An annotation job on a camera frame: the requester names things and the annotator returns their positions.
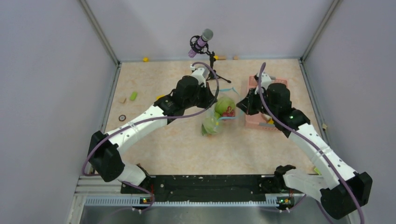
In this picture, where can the green cabbage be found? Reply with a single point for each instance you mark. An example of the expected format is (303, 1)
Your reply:
(210, 126)

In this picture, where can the wooden peg at wall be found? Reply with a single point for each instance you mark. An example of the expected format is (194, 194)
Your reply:
(221, 58)

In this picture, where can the round green fruit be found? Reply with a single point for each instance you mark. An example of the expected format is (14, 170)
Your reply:
(223, 103)

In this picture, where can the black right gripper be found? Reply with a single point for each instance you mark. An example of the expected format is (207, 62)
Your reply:
(248, 101)

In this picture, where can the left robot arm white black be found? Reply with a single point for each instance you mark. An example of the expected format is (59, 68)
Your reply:
(105, 149)

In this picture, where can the grey purple microphone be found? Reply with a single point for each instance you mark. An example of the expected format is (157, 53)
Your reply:
(199, 43)

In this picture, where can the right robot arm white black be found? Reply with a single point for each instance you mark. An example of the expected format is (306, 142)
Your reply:
(339, 189)

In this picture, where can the pink plastic perforated basket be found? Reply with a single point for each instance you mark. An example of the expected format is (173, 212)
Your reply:
(256, 121)

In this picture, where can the red grapes bunch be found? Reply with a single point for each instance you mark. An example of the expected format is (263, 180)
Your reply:
(229, 112)

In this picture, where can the white garlic bulb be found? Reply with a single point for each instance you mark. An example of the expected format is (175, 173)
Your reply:
(267, 118)

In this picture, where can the green toy block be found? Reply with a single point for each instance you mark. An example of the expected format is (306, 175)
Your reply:
(133, 96)

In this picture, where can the light green block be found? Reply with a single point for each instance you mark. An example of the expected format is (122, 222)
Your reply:
(316, 170)

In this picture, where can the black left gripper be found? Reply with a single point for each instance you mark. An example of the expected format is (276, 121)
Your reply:
(207, 90)

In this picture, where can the clear zip bag blue zipper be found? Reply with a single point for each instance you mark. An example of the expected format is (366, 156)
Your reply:
(225, 122)

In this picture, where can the yellow rectangular block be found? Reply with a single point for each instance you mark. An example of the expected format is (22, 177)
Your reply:
(158, 97)

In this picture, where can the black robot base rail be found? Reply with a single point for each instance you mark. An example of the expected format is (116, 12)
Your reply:
(215, 189)

